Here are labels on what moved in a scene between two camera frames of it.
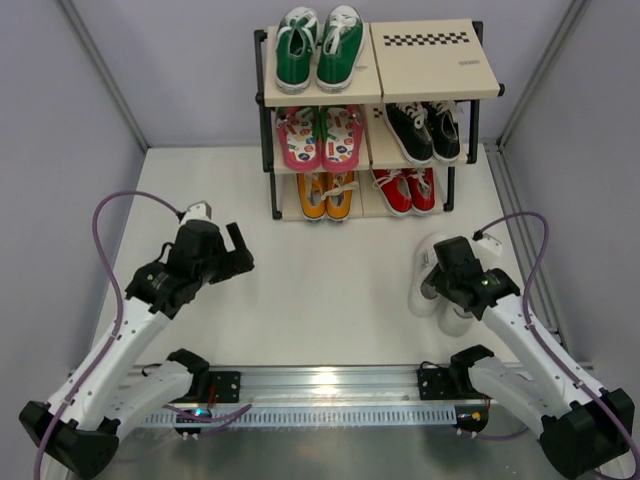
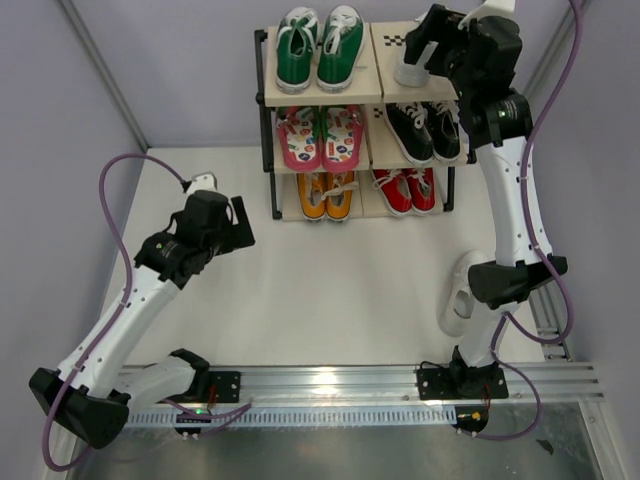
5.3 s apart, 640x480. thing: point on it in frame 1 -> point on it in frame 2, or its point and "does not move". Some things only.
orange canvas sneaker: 339,194 does not move
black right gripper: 437,279 -> 440,25
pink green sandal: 340,136 does not move
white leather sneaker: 425,260 -> 410,74
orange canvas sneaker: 311,187 does not move
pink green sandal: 300,136 does not move
